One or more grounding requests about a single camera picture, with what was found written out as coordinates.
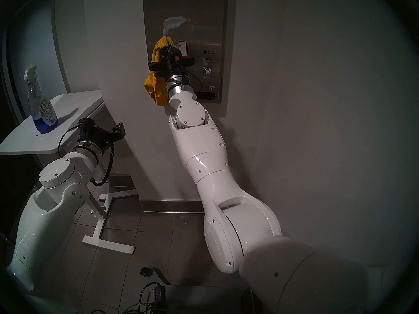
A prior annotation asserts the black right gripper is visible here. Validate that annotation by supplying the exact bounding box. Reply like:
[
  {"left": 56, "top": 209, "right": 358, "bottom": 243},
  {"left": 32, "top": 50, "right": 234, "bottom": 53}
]
[{"left": 148, "top": 57, "right": 195, "bottom": 80}]

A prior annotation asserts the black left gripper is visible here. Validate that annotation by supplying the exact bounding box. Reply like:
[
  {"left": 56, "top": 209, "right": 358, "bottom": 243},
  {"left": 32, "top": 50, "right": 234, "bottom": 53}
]
[{"left": 83, "top": 122, "right": 126, "bottom": 151}]

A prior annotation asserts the yellow microfibre cloth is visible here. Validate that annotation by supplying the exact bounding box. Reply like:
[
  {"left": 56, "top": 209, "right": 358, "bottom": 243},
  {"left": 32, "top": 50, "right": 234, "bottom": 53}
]
[{"left": 144, "top": 36, "right": 177, "bottom": 107}]

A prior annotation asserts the curved white foam smear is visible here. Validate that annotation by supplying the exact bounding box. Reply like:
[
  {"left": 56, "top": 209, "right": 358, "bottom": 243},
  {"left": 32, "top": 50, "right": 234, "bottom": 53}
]
[{"left": 163, "top": 16, "right": 188, "bottom": 36}]

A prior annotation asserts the spray bottle with blue liquid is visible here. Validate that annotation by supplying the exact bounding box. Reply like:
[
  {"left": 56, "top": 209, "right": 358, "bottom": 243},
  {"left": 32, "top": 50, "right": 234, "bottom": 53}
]
[{"left": 24, "top": 66, "right": 59, "bottom": 134}]

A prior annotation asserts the white side table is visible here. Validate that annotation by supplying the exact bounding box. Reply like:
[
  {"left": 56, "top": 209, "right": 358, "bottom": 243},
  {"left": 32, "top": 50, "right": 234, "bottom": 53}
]
[{"left": 0, "top": 90, "right": 138, "bottom": 255}]

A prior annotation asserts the black power box red light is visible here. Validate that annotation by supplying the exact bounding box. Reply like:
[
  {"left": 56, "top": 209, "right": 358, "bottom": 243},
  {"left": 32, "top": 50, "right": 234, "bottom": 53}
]
[{"left": 152, "top": 286, "right": 166, "bottom": 305}]

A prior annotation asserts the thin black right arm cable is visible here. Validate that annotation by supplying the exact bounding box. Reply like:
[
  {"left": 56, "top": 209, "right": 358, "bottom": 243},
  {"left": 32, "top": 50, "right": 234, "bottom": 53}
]
[{"left": 187, "top": 70, "right": 202, "bottom": 92}]

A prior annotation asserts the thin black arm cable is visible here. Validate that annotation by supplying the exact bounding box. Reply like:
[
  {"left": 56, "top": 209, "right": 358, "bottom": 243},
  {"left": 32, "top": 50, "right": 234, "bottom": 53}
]
[
  {"left": 58, "top": 125, "right": 82, "bottom": 160},
  {"left": 187, "top": 70, "right": 202, "bottom": 92}
]

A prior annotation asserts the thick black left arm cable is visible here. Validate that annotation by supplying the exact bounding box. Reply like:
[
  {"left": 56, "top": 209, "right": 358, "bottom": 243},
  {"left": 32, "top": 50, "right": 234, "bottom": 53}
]
[{"left": 90, "top": 143, "right": 115, "bottom": 186}]

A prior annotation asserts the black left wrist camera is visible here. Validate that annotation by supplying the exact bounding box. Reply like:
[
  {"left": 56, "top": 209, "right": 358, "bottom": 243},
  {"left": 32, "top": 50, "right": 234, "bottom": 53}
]
[{"left": 78, "top": 118, "right": 96, "bottom": 134}]

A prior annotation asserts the stainless steel wall dispenser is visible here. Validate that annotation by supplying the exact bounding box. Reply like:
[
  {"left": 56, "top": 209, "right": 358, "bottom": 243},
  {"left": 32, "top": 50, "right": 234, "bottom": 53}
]
[{"left": 142, "top": 0, "right": 229, "bottom": 104}]

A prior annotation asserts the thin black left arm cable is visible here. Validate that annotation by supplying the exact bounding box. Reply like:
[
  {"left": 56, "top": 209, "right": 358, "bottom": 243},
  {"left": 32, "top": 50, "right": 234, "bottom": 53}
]
[{"left": 58, "top": 125, "right": 82, "bottom": 160}]

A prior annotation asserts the black base cable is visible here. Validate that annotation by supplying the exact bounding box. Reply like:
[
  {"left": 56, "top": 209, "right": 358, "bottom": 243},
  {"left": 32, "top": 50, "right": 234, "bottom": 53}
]
[{"left": 138, "top": 282, "right": 161, "bottom": 314}]

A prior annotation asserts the green base cable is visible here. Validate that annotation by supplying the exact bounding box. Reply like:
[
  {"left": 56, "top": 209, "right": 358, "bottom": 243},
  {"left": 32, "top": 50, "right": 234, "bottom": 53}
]
[{"left": 121, "top": 302, "right": 154, "bottom": 314}]

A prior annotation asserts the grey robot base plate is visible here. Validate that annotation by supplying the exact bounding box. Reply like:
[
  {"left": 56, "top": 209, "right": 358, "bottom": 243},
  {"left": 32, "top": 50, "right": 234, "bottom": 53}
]
[{"left": 151, "top": 268, "right": 252, "bottom": 314}]

